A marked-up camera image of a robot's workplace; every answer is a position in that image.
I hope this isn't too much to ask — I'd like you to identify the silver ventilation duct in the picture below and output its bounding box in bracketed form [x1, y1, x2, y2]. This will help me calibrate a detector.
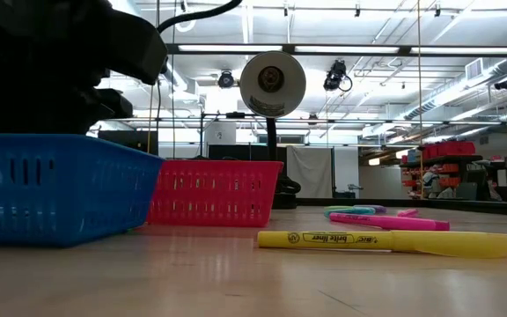
[402, 56, 507, 122]

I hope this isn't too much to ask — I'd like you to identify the blue plastic basket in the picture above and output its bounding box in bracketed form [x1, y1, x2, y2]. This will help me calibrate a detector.
[0, 133, 165, 247]

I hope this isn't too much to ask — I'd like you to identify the yellow highlighter marker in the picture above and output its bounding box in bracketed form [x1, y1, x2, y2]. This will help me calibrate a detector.
[256, 229, 507, 260]

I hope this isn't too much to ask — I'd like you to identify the shelf with red bins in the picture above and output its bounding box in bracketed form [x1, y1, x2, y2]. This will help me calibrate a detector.
[399, 140, 484, 200]

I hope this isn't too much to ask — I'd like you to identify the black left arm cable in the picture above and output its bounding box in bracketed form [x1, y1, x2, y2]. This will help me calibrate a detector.
[155, 0, 244, 34]

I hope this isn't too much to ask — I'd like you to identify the black partition panel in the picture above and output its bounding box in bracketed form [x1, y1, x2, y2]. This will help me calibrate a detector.
[208, 144, 288, 162]
[98, 129, 159, 156]

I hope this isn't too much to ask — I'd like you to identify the red plastic basket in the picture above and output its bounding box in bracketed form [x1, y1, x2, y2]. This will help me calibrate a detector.
[146, 159, 285, 229]

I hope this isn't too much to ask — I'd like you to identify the black left wrist camera housing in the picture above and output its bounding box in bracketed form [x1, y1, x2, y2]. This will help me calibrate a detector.
[103, 4, 169, 87]

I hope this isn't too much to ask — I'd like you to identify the black hanging cable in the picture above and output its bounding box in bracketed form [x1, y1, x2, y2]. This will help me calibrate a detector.
[154, 81, 163, 156]

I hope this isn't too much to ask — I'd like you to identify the black aluminium rig frame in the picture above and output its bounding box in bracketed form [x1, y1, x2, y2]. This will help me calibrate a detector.
[165, 41, 507, 217]

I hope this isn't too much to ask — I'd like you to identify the teal highlighter marker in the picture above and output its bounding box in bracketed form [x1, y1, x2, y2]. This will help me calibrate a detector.
[323, 206, 377, 219]

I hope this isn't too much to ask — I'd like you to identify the white hanging cloth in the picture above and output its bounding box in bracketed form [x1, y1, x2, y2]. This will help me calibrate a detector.
[286, 145, 334, 200]

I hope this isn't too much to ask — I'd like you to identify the black desk lamp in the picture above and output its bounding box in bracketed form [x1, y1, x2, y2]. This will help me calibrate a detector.
[239, 49, 308, 210]

